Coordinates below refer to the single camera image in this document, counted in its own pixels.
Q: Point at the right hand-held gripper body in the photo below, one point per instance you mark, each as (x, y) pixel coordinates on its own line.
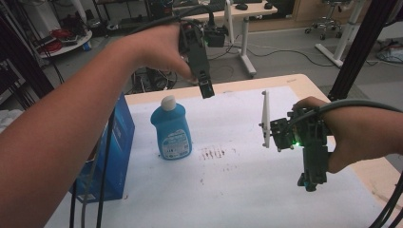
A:
(312, 139)

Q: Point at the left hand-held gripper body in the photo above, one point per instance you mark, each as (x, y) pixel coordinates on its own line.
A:
(195, 47)

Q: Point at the blue bottle with white cap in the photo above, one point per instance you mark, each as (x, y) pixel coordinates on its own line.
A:
(172, 133)

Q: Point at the person's left hand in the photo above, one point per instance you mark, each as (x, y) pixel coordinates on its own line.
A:
(155, 47)

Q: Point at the person's right hand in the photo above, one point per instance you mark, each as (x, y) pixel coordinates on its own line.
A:
(361, 136)

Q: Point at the black computer mouse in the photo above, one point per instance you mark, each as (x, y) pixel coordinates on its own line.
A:
(268, 5)
(242, 6)

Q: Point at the white standing desk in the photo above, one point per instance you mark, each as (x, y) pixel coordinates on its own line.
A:
(250, 11)

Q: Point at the white table mat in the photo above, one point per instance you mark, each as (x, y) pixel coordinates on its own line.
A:
(221, 190)

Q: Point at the black metal stand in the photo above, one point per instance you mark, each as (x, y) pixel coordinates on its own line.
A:
(358, 50)

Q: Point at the blue cardboard box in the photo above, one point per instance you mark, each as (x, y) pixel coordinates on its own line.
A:
(118, 142)

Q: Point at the white desk leg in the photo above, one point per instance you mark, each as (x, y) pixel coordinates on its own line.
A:
(343, 41)

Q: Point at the office chair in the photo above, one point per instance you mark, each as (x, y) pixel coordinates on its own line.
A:
(326, 22)

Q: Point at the round white table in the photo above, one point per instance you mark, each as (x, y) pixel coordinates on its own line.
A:
(71, 44)

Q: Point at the white cloth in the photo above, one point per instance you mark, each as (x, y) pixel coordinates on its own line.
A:
(8, 118)

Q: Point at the black metal post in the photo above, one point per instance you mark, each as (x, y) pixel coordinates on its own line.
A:
(25, 63)

